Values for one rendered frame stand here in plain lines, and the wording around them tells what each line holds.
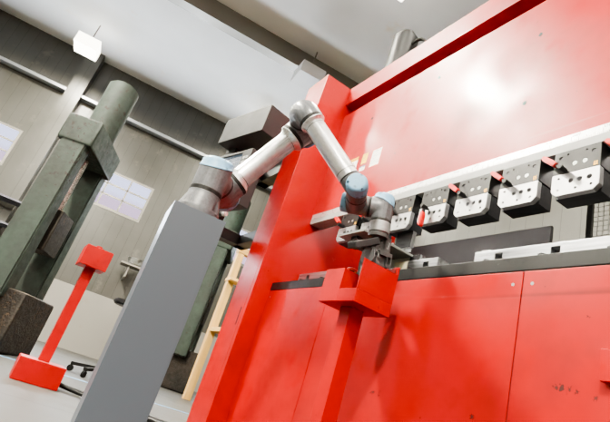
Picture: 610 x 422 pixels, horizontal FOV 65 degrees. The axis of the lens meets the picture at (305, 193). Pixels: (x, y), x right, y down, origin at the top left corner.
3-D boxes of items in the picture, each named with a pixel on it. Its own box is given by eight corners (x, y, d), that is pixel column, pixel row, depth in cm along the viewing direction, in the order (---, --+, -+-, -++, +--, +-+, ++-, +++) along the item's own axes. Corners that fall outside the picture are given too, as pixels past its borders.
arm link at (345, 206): (342, 182, 173) (373, 189, 171) (342, 196, 183) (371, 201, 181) (339, 202, 170) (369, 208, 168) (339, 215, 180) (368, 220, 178)
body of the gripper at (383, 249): (390, 270, 167) (396, 238, 171) (371, 262, 163) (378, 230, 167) (375, 271, 173) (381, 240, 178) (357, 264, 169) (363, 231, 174)
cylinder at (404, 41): (374, 85, 316) (390, 32, 335) (400, 103, 325) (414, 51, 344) (408, 64, 290) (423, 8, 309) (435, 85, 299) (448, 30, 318)
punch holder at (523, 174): (496, 209, 169) (502, 168, 175) (512, 219, 172) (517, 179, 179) (535, 201, 156) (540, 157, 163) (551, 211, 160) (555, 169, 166)
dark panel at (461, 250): (368, 318, 290) (384, 251, 307) (369, 319, 290) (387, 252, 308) (541, 322, 196) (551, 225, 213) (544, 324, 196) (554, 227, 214)
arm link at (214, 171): (185, 180, 164) (200, 146, 170) (196, 196, 176) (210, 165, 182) (218, 188, 162) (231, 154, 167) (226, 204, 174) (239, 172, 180)
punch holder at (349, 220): (334, 242, 252) (343, 214, 259) (347, 249, 256) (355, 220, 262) (351, 239, 240) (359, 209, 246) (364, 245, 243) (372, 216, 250)
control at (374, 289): (318, 300, 171) (331, 253, 178) (351, 316, 178) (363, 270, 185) (353, 300, 154) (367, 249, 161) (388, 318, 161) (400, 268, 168)
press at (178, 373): (186, 392, 791) (253, 215, 920) (201, 400, 694) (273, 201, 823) (136, 376, 767) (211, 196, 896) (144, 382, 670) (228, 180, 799)
